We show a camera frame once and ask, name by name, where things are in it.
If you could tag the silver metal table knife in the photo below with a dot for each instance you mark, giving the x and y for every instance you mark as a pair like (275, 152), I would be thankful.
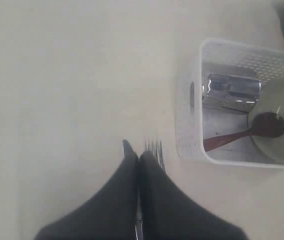
(127, 149)

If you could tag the shiny stainless steel cup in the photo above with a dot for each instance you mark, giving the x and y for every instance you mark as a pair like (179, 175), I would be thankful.
(237, 93)

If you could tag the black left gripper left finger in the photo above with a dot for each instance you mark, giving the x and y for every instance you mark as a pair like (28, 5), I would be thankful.
(108, 215)

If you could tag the dark red wooden spoon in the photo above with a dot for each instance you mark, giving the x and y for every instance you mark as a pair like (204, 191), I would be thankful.
(257, 127)

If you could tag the white speckled ceramic bowl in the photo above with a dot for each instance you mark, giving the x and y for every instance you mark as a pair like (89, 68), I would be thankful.
(270, 106)

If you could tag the silver metal fork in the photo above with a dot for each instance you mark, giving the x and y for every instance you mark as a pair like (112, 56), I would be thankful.
(155, 147)

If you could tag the white perforated plastic basket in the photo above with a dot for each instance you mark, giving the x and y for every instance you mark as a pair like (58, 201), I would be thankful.
(196, 121)

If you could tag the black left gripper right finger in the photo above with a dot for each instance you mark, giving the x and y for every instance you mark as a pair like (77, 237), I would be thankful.
(169, 214)

